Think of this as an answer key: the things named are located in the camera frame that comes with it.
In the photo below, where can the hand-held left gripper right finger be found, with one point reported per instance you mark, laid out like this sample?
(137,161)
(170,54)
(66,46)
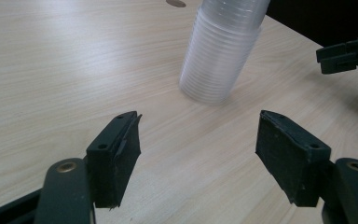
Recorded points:
(289,155)

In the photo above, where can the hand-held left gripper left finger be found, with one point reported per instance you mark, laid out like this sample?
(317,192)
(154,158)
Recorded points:
(115,161)

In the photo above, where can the stack of clear plastic cups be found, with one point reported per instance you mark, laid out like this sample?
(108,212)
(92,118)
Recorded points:
(217,62)

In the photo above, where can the round dark table grommet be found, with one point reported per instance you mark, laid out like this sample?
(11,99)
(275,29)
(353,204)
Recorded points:
(176,2)

